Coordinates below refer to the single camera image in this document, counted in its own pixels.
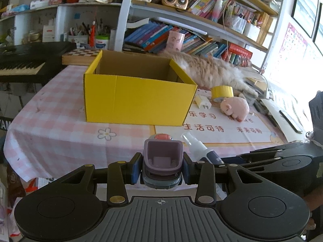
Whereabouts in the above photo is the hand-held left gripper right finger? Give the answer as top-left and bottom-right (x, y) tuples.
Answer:
(182, 152), (272, 206)

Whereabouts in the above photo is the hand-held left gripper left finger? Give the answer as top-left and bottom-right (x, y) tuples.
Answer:
(50, 152), (143, 206)

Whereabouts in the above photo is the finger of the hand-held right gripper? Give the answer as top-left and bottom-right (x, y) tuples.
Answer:
(236, 142), (307, 160)
(222, 156), (281, 172)

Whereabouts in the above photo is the white spray bottle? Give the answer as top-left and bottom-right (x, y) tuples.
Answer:
(181, 131), (224, 165)

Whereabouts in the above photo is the grey purple toy truck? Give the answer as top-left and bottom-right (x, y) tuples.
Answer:
(141, 133), (183, 189)

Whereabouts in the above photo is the pink plush pig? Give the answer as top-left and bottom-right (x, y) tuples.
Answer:
(219, 96), (250, 121)

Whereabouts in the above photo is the yellow cardboard box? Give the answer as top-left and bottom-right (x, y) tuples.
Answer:
(84, 50), (198, 127)

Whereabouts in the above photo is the white plug charger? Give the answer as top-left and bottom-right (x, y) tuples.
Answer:
(195, 95), (212, 109)

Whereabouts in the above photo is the yellow tape roll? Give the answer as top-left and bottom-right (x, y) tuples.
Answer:
(211, 86), (234, 103)

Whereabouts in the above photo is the person's right forearm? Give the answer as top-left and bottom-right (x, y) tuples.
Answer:
(303, 194), (323, 213)

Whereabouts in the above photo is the pink checked desktop cloth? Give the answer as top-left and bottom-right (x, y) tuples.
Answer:
(4, 64), (311, 182)

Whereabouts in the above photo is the printed cartoon desk mat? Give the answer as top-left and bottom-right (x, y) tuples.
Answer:
(151, 88), (288, 147)

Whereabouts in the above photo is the white paper sheet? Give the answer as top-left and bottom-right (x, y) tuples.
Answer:
(261, 98), (309, 143)

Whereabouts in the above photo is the black smartphone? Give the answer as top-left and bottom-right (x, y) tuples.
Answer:
(279, 110), (303, 134)

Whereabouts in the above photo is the stack of books and papers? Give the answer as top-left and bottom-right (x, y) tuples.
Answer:
(243, 76), (269, 99)

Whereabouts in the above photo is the fluffy cream cat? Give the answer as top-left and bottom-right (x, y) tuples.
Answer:
(158, 50), (260, 104)

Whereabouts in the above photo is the red boxed book set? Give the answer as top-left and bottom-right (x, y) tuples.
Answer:
(222, 43), (253, 66)

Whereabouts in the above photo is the white storage box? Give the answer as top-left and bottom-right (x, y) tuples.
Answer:
(243, 23), (261, 42)

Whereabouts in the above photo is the pink printed cup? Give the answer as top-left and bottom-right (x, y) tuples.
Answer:
(165, 30), (186, 53)

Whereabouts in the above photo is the wooden chessboard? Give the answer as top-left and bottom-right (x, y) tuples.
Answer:
(62, 49), (101, 66)

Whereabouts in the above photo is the white jar blue label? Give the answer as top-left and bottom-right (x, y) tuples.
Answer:
(94, 35), (111, 49)

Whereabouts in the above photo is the clear pen holder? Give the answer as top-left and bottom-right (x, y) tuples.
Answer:
(224, 14), (247, 34)

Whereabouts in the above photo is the row of colourful books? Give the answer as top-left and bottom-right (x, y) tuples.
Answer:
(122, 20), (228, 58)

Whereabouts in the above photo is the white cup of pens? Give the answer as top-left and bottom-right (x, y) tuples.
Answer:
(68, 21), (89, 49)

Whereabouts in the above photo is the red figure pen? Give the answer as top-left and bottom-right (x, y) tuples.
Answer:
(89, 20), (97, 48)

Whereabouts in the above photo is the pastel gradient bottle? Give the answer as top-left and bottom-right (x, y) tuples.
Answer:
(212, 0), (224, 23)

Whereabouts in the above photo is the black piano keyboard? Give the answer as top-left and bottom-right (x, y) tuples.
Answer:
(0, 42), (77, 82)

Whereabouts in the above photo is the white carton red label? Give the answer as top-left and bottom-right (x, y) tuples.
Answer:
(42, 25), (56, 42)

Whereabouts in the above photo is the white side shelf unit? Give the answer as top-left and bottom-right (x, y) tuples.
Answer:
(0, 2), (122, 51)

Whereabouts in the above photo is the gold retro radio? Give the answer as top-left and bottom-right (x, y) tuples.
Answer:
(161, 0), (188, 12)

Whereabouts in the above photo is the pink alphabet wall poster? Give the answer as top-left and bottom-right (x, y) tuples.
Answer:
(278, 22), (309, 81)

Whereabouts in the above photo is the black framed wall picture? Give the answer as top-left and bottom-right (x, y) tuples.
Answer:
(291, 0), (320, 38)
(313, 2), (323, 56)

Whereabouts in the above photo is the white frame wooden bookshelf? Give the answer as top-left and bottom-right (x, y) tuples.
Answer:
(113, 0), (288, 73)

